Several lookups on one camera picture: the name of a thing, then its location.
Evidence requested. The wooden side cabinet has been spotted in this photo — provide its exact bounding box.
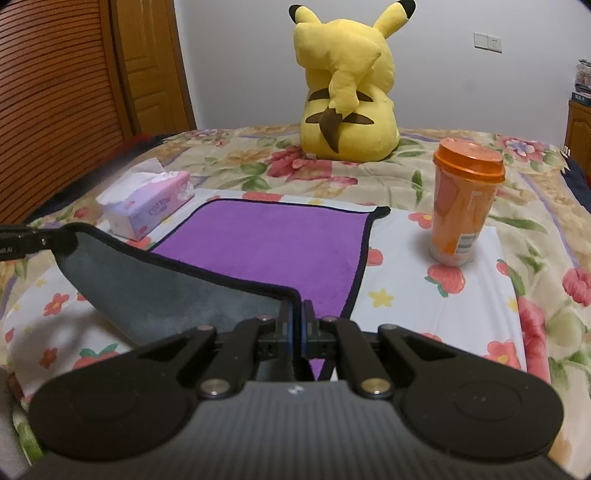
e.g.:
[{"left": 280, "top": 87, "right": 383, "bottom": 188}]
[{"left": 565, "top": 100, "right": 591, "bottom": 183}]

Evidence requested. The wooden door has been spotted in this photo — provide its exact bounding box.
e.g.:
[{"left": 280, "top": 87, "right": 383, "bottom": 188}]
[{"left": 109, "top": 0, "right": 197, "bottom": 136}]

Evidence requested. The yellow Pikachu plush toy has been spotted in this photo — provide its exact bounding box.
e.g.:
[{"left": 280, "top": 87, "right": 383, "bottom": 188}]
[{"left": 290, "top": 1, "right": 416, "bottom": 163}]

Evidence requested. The orange lidded drink cup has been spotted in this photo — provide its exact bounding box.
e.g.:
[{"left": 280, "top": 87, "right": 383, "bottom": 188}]
[{"left": 430, "top": 137, "right": 506, "bottom": 267}]

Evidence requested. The white fruit print cloth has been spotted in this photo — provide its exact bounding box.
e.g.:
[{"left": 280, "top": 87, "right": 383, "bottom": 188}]
[{"left": 3, "top": 189, "right": 526, "bottom": 395}]

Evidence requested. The wooden slatted headboard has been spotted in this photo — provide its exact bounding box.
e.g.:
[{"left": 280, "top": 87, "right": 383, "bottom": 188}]
[{"left": 1, "top": 1, "right": 133, "bottom": 223}]

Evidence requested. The floral bed blanket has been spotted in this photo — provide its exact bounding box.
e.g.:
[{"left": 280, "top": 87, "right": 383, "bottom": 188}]
[{"left": 0, "top": 125, "right": 591, "bottom": 479}]

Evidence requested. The purple and grey towel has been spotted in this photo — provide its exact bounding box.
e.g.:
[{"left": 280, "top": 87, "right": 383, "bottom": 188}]
[{"left": 51, "top": 199, "right": 390, "bottom": 378}]

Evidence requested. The pink tissue box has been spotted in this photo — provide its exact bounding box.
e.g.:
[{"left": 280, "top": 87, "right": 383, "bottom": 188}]
[{"left": 96, "top": 158, "right": 194, "bottom": 241}]

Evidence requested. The white wall switch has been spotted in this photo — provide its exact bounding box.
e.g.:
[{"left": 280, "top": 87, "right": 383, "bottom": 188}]
[{"left": 473, "top": 32, "right": 502, "bottom": 53}]

